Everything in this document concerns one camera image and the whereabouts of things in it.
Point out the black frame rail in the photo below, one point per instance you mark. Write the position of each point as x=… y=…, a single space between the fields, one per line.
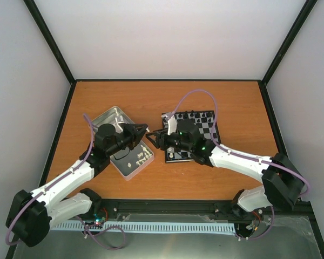
x=218 y=210

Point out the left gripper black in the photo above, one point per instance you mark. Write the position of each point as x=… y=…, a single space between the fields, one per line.
x=132 y=132

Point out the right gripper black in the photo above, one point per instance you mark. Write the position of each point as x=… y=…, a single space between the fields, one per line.
x=161 y=139

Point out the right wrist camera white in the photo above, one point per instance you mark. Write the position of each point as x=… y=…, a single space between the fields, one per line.
x=171 y=122

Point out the small circuit board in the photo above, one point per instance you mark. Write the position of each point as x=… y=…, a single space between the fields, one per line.
x=99 y=220

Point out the black white chess board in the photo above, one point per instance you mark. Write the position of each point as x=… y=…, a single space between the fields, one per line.
x=204 y=121

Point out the light blue cable duct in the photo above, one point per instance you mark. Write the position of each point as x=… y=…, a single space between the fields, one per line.
x=164 y=228

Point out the pink tin box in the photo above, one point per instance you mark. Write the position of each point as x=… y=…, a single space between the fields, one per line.
x=140 y=157

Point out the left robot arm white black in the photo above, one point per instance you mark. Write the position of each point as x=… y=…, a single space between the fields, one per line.
x=33 y=214

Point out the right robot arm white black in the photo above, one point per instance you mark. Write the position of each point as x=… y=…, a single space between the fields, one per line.
x=281 y=183

